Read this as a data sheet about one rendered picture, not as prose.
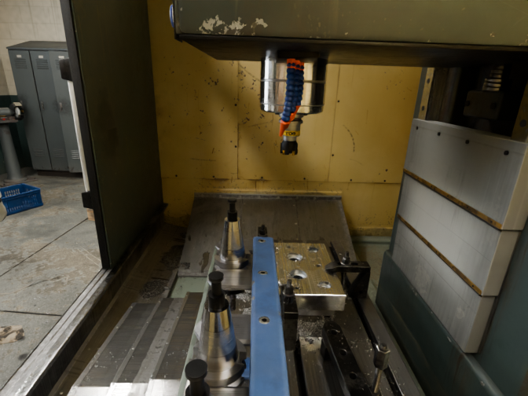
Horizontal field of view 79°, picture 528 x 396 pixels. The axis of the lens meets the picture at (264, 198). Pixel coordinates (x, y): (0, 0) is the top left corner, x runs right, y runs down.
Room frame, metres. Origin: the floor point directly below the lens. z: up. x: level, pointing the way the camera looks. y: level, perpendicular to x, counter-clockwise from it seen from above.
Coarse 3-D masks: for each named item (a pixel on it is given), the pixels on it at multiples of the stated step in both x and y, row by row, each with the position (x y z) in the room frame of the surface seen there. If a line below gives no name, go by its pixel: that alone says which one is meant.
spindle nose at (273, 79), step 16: (272, 64) 0.77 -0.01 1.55; (304, 64) 0.75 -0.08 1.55; (320, 64) 0.77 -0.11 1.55; (272, 80) 0.77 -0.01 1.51; (304, 80) 0.75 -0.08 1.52; (320, 80) 0.77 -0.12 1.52; (272, 96) 0.77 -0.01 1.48; (304, 96) 0.75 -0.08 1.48; (320, 96) 0.78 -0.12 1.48; (272, 112) 0.77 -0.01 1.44; (304, 112) 0.76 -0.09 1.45; (320, 112) 0.79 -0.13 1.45
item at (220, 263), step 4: (244, 248) 0.52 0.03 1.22; (248, 252) 0.50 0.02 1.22; (216, 256) 0.48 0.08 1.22; (244, 256) 0.49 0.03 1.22; (248, 256) 0.50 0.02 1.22; (216, 260) 0.47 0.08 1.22; (220, 260) 0.47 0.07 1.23; (224, 260) 0.47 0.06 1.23; (240, 260) 0.47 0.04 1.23; (244, 260) 0.47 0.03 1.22; (248, 260) 0.51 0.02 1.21; (216, 264) 0.47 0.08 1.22; (220, 264) 0.47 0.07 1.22; (224, 264) 0.46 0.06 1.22; (228, 264) 0.46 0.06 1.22; (232, 264) 0.46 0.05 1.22; (236, 264) 0.46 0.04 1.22; (240, 264) 0.47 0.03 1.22; (244, 264) 0.47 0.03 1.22; (248, 264) 0.50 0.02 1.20; (216, 268) 0.48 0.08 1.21; (220, 268) 0.47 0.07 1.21; (224, 268) 0.46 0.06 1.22; (228, 268) 0.46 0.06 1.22; (232, 268) 0.46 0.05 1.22; (236, 268) 0.46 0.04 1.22; (240, 268) 0.47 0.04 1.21; (244, 268) 0.48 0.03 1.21
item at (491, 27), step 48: (192, 0) 0.50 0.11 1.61; (240, 0) 0.50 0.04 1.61; (288, 0) 0.50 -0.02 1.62; (336, 0) 0.51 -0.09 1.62; (384, 0) 0.51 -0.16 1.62; (432, 0) 0.51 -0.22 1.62; (480, 0) 0.51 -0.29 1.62; (240, 48) 0.61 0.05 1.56; (288, 48) 0.58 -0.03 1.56; (336, 48) 0.56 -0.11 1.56; (384, 48) 0.54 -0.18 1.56; (432, 48) 0.52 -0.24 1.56; (480, 48) 0.52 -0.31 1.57
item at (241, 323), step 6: (234, 318) 0.34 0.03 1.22; (240, 318) 0.34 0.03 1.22; (246, 318) 0.34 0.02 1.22; (198, 324) 0.33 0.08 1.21; (234, 324) 0.33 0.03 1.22; (240, 324) 0.33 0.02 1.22; (246, 324) 0.33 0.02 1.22; (198, 330) 0.32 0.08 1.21; (234, 330) 0.32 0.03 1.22; (240, 330) 0.32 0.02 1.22; (246, 330) 0.32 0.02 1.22; (198, 336) 0.31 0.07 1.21; (240, 336) 0.31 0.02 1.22; (246, 336) 0.31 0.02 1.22; (246, 342) 0.30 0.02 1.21
